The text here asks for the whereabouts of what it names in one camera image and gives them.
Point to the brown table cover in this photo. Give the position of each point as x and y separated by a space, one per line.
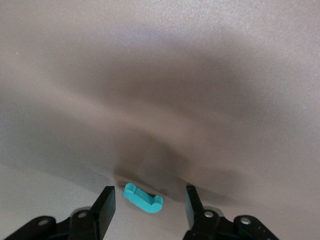
160 75

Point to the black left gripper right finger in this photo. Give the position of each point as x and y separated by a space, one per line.
200 222

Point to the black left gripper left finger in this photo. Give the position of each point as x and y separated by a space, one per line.
102 217

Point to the teal letter l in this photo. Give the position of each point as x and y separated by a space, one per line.
142 200

